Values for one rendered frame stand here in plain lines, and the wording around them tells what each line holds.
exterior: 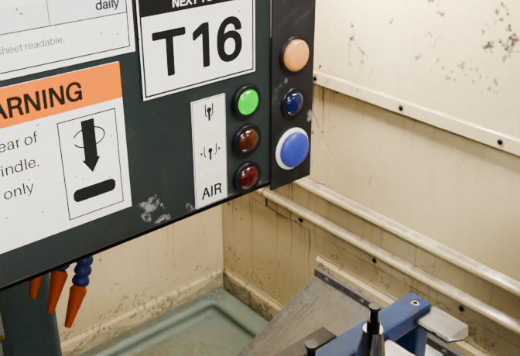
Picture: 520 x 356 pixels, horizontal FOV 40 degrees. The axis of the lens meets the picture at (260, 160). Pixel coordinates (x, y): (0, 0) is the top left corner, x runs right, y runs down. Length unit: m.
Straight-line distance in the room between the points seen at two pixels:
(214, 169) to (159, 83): 0.09
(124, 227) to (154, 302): 1.53
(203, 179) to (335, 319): 1.20
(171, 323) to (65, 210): 1.59
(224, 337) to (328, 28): 0.94
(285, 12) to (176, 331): 1.60
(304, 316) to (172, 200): 1.24
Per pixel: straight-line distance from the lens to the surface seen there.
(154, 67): 0.48
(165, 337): 2.05
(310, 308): 1.75
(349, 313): 1.72
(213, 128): 0.53
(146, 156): 0.50
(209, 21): 0.50
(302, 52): 0.56
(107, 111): 0.47
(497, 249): 1.42
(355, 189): 1.61
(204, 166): 0.54
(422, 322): 1.09
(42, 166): 0.46
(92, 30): 0.46
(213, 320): 2.10
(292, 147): 0.58
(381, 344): 0.94
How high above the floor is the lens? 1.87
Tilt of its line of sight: 25 degrees down
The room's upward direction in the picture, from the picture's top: straight up
